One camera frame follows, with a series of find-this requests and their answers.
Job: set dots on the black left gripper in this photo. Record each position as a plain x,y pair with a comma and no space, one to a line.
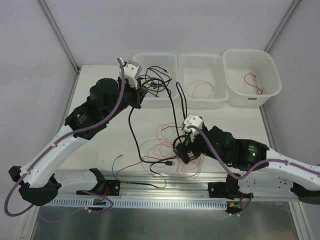
139,94

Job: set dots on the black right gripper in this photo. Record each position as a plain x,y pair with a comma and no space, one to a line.
183,153

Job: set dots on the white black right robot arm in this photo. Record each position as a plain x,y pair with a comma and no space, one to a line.
252,167

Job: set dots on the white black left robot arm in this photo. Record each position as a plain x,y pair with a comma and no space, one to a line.
38,183

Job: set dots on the white perforated left basket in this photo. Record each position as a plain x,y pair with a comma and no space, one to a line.
159,76

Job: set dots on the white perforated basket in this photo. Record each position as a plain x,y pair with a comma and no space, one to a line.
159,76
203,81

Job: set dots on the white perforated middle basket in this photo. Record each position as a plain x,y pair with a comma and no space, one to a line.
203,81

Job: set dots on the white deep right basket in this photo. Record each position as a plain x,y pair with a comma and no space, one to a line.
251,77

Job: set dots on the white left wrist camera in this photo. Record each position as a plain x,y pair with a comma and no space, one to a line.
132,71

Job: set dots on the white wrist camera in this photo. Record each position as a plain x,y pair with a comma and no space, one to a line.
132,71
191,126

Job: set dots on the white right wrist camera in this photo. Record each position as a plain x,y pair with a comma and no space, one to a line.
191,126

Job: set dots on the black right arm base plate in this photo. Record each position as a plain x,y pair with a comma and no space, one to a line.
223,190

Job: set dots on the left aluminium corner post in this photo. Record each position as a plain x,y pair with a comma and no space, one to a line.
57,32

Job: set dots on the aluminium corner post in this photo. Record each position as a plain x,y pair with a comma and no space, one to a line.
57,32
282,25

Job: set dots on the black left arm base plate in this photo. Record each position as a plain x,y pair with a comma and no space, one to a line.
110,187

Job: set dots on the aluminium rail frame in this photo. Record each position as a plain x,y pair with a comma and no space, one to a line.
113,151

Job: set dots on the white slotted cable duct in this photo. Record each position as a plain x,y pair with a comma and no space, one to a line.
135,203

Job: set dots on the right aluminium corner post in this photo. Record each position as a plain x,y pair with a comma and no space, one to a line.
282,25

